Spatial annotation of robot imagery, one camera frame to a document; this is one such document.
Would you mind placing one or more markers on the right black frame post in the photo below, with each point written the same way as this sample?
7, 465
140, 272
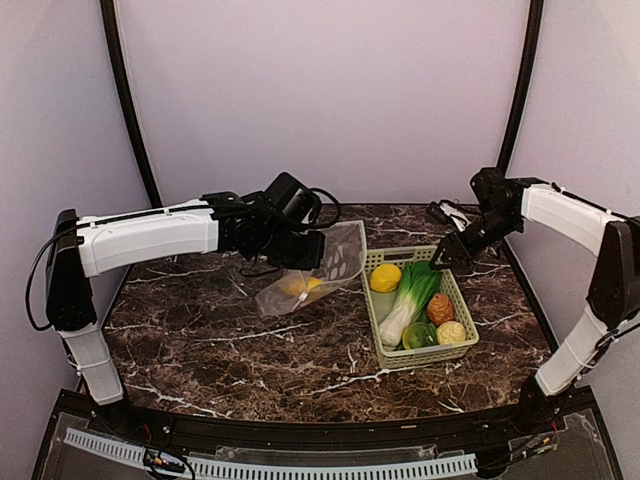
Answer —
523, 81

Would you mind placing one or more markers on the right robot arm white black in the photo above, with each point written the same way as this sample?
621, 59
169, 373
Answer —
610, 240

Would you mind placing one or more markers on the green plastic basket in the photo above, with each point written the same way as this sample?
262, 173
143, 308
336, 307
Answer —
380, 304

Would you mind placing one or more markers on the clear polka dot zip bag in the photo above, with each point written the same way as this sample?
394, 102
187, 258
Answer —
343, 261

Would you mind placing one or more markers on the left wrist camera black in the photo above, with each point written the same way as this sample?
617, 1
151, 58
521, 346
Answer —
293, 199

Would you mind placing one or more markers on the green yellow pepper toy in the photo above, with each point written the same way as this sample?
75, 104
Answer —
419, 335

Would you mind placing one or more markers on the black front rail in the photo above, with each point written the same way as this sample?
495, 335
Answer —
475, 431

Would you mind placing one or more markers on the black frame post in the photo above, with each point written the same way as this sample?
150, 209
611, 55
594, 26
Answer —
523, 81
128, 109

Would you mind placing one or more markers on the white slotted cable duct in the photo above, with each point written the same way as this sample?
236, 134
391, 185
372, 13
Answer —
245, 463

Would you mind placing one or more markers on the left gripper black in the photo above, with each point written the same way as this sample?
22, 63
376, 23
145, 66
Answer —
312, 259

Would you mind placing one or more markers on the left black frame post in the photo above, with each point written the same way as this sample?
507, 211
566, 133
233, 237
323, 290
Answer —
128, 109

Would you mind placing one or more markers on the yellow lemon toy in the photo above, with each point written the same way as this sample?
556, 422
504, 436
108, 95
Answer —
385, 278

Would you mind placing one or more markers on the cream cauliflower toy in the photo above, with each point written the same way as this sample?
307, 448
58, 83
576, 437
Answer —
451, 332

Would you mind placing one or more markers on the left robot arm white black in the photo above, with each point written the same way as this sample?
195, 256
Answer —
83, 248

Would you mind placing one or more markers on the bok choy toy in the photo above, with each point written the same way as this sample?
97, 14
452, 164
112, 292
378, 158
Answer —
418, 284

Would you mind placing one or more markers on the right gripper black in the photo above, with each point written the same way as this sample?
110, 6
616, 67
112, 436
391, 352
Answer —
453, 238

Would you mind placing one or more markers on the brown bun toy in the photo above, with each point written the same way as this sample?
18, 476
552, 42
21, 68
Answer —
440, 309

